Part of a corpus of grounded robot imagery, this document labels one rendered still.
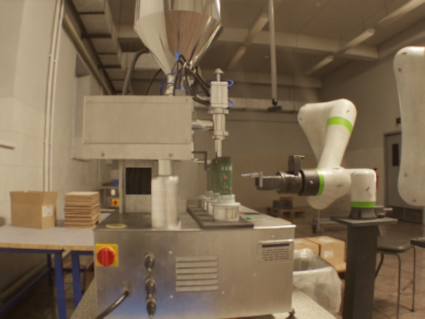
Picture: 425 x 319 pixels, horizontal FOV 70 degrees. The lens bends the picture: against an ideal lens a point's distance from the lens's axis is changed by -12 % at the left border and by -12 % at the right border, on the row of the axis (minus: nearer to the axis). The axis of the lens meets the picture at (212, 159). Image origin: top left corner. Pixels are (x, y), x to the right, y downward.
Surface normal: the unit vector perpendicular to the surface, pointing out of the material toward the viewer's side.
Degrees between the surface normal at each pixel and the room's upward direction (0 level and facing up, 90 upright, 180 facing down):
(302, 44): 90
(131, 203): 90
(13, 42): 90
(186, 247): 90
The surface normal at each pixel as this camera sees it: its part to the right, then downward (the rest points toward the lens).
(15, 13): 0.15, -0.04
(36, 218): -0.17, -0.04
